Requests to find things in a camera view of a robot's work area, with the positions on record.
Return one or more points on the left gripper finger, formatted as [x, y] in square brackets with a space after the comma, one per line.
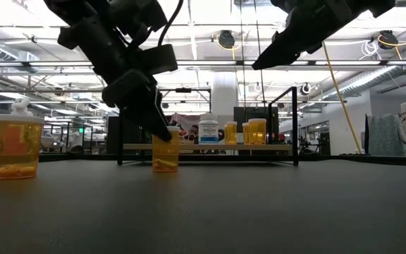
[136, 98]

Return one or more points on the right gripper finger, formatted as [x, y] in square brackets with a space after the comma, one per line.
[287, 46]

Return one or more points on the large orange pill bottle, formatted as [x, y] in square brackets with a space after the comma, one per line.
[245, 135]
[257, 134]
[166, 155]
[18, 148]

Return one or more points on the white melatonin supplement bottle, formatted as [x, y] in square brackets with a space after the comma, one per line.
[208, 134]

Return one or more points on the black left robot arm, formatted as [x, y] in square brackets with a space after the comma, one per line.
[83, 8]

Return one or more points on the amber bottles on shelf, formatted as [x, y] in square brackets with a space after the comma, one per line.
[259, 113]

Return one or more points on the wooden shelf black metal legs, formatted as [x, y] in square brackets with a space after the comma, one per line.
[259, 146]

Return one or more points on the dark background cabinet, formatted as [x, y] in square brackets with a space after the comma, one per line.
[132, 135]

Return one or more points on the pale pink hanging cloth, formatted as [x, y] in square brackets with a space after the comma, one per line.
[185, 119]

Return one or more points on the person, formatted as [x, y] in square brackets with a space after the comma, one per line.
[194, 131]

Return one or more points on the long LED light bar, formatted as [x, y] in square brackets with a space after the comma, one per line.
[30, 63]

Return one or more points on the black table mat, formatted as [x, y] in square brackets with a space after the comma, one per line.
[203, 211]

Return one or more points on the grey patterned curtain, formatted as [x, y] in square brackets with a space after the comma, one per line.
[386, 135]

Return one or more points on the silver flexible air duct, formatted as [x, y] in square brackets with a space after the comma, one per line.
[365, 83]

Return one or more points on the black metal rig frame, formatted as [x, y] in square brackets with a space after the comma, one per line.
[365, 159]

